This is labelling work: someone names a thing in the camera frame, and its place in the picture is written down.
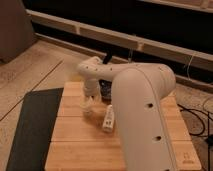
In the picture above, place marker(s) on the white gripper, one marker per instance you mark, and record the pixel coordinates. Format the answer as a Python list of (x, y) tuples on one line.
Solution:
[(90, 96)]

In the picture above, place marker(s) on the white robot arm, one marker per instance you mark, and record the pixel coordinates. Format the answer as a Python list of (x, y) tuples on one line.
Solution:
[(136, 92)]

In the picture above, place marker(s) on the dark ceramic cup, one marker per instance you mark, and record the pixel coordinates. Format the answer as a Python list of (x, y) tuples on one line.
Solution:
[(105, 89)]

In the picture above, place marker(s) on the white plastic bottle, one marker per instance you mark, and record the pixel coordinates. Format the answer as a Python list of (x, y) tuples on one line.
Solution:
[(108, 122)]

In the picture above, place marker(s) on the dark floor mat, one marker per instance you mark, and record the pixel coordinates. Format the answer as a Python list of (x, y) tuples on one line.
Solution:
[(34, 130)]

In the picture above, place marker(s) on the brown cabinet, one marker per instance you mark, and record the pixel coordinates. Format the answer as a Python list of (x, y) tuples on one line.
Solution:
[(16, 31)]

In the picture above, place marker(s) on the white shelf rail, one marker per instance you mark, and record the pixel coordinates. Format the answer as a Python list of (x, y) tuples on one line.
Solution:
[(163, 50)]

